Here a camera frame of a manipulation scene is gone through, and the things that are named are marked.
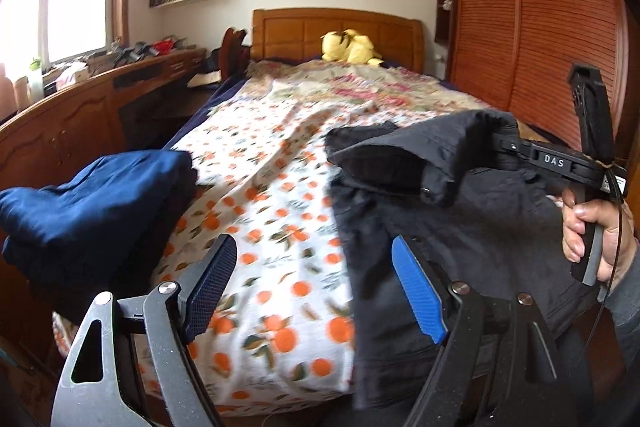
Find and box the long wooden desk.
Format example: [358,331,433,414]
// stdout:
[1,48,206,188]

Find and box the yellow plush toy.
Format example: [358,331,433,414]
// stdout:
[321,29,383,67]

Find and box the person's right hand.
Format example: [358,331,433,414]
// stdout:
[562,188,638,289]

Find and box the wooden chair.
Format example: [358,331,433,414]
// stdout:
[218,27,250,80]

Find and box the wooden louvered wardrobe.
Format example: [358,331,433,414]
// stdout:
[433,0,632,153]

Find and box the grey sleeve right forearm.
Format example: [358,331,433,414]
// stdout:
[604,246,640,368]

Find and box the folded blue garment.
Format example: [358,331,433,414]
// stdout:
[1,150,198,296]

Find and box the black jacket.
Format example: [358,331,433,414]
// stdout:
[324,109,596,409]

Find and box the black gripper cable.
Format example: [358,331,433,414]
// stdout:
[579,166,626,358]

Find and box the floral quilt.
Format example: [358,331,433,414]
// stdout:
[244,58,467,113]

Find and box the wooden headboard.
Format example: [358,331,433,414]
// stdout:
[250,8,425,74]

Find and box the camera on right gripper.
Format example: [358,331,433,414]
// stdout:
[567,64,614,165]

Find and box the orange print bed sheet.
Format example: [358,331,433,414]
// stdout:
[52,76,497,417]

